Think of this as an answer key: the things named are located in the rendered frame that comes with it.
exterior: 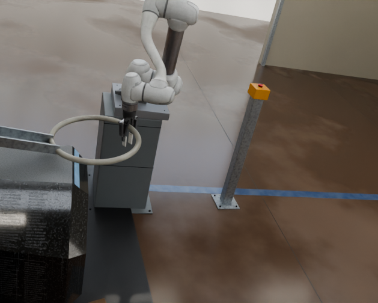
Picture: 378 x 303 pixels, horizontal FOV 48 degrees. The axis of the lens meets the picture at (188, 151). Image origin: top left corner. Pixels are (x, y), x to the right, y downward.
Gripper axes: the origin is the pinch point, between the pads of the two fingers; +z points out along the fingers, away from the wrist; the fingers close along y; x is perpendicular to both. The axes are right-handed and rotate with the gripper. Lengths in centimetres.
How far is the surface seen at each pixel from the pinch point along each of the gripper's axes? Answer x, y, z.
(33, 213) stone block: 18, 71, 7
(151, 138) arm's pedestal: -23, -43, 25
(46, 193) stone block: 15, 62, 1
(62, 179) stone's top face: 14, 53, -3
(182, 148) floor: -75, -143, 96
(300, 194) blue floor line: 42, -184, 102
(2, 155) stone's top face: -18, 66, -4
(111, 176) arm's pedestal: -38, -21, 58
